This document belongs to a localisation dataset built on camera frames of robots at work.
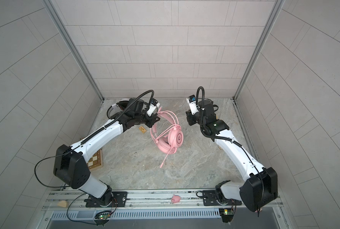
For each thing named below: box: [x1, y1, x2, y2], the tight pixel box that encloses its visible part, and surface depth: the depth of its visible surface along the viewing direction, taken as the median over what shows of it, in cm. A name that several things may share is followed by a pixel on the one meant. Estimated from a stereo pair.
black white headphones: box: [106, 98, 130, 120], surface depth 105 cm
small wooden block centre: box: [138, 125, 148, 134], surface depth 98 cm
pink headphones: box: [149, 107, 184, 168], surface depth 72 cm
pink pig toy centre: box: [170, 193, 181, 204], surface depth 71 cm
